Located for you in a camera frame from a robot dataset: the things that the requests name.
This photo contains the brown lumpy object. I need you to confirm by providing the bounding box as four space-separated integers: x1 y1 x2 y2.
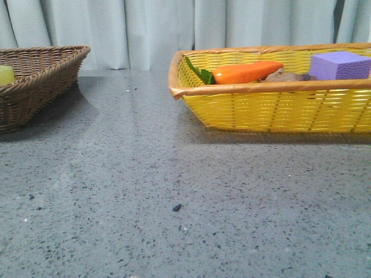
260 68 317 83

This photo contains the white curtain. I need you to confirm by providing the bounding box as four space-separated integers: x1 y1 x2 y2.
1 0 370 71

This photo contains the brown wicker basket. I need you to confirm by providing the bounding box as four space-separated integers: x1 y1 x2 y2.
1 46 90 134

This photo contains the orange toy carrot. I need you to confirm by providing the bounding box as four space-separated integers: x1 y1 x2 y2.
185 57 284 85

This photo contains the purple foam block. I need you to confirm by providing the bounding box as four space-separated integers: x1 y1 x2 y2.
310 51 370 81

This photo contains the yellow packing tape roll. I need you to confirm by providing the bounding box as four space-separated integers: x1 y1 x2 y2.
0 65 15 86

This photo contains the yellow woven basket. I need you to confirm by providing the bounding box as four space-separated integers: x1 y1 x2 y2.
168 43 370 133

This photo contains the small black debris crumb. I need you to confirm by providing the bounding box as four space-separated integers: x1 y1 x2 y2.
172 204 182 212

